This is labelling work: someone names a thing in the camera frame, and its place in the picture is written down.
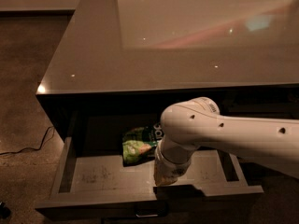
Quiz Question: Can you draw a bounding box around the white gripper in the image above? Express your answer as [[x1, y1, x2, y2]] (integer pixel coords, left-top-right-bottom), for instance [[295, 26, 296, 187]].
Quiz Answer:
[[154, 137, 192, 187]]

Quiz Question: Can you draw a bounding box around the grey drawer cabinet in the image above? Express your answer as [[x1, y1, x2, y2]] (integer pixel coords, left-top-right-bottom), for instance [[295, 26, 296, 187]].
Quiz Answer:
[[37, 0, 299, 132]]

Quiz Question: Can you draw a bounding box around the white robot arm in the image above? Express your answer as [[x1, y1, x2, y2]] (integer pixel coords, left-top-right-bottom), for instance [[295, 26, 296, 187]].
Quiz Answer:
[[154, 97, 299, 186]]

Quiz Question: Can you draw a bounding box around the black plug on floor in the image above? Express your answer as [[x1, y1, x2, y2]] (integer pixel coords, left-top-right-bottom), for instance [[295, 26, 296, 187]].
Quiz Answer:
[[0, 202, 11, 218]]

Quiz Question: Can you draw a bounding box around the grey drawer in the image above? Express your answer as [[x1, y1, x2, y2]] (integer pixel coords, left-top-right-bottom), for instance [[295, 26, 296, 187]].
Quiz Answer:
[[34, 110, 264, 222]]

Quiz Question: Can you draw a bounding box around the thin black floor cable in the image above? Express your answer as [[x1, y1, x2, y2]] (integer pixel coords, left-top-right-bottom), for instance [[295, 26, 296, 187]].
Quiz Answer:
[[0, 125, 55, 157]]

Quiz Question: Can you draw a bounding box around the green snack bag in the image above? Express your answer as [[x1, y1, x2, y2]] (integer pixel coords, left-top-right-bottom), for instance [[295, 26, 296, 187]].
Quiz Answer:
[[122, 123, 164, 165]]

